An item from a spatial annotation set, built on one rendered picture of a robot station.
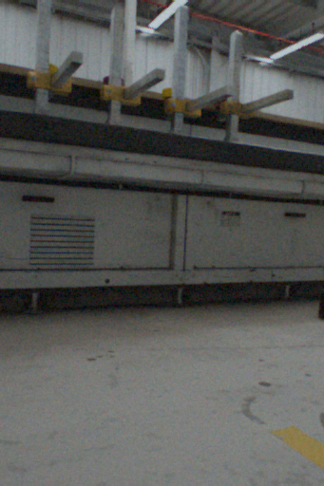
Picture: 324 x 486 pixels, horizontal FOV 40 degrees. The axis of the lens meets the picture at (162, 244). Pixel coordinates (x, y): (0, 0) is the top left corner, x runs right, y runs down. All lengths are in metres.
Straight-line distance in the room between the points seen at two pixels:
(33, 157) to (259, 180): 0.93
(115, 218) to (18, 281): 0.46
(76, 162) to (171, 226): 0.59
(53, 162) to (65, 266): 0.45
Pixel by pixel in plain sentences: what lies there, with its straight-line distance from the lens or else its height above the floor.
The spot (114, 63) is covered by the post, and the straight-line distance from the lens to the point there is 1.65.
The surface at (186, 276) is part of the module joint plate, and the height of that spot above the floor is 0.14.
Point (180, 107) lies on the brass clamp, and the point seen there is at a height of 0.80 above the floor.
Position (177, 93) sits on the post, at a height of 0.85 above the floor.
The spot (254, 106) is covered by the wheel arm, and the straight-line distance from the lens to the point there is 1.80.
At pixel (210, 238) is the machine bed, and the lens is 2.05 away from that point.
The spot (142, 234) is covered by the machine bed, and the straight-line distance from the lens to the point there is 1.89.
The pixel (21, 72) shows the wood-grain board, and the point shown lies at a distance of 1.75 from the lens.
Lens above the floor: 0.38
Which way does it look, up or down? 3 degrees down
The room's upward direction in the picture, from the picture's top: 3 degrees clockwise
